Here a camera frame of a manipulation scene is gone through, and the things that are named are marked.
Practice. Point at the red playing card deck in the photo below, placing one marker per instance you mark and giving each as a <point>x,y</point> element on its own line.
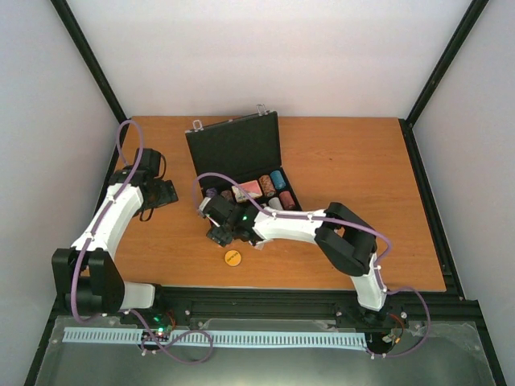
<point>243,190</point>

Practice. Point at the blue poker chip stack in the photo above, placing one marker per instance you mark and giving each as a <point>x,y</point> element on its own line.
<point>278,180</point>

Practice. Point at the red poker chip stack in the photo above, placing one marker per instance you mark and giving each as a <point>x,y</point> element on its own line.
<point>287,201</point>

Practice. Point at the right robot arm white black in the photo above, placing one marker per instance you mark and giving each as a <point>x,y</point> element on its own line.
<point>344,239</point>

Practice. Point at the yellow dealer button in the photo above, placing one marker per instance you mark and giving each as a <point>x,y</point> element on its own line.
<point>232,258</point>

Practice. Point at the white poker chip stack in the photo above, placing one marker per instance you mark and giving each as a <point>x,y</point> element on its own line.
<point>275,203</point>

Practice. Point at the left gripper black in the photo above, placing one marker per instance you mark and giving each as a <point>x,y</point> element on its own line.
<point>168,195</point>

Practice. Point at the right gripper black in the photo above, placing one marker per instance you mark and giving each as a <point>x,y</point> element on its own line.
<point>217,236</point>

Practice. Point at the black aluminium frame rail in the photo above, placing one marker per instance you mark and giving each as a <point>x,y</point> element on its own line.
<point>371,165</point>

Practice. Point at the light blue slotted cable duct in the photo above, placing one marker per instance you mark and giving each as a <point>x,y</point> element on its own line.
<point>217,339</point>

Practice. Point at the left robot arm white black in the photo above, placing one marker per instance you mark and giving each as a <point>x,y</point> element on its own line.
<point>86,278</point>

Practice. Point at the black poker set case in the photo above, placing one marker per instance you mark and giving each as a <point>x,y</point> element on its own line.
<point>243,148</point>

